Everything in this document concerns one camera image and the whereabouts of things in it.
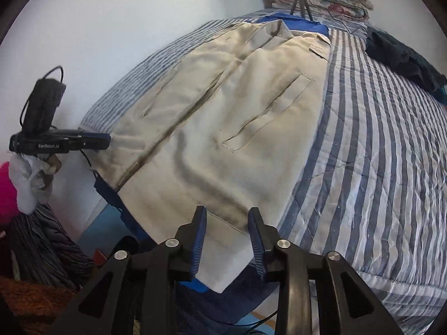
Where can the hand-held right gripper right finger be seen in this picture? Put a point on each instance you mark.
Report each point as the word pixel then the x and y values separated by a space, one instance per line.
pixel 256 247

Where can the grey striped garment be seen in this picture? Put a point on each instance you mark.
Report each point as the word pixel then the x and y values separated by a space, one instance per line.
pixel 45 247

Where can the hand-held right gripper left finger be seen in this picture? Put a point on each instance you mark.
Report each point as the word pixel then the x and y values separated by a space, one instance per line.
pixel 197 247

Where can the person's left hand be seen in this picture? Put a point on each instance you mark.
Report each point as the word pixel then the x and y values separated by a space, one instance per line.
pixel 28 181

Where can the beige and blue jacket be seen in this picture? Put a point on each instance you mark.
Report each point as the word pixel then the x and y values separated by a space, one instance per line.
pixel 227 111

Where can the dark blue bed sheet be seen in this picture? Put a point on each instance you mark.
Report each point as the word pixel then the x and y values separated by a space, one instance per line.
pixel 227 303

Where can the blue white striped bedspread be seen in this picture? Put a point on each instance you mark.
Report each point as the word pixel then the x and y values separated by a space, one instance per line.
pixel 366 146

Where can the brown cloth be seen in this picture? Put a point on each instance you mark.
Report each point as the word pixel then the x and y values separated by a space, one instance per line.
pixel 28 303

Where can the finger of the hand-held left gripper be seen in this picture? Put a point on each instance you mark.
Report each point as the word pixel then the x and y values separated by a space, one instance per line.
pixel 96 140

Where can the dark blue garment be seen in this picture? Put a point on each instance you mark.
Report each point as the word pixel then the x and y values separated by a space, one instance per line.
pixel 394 56

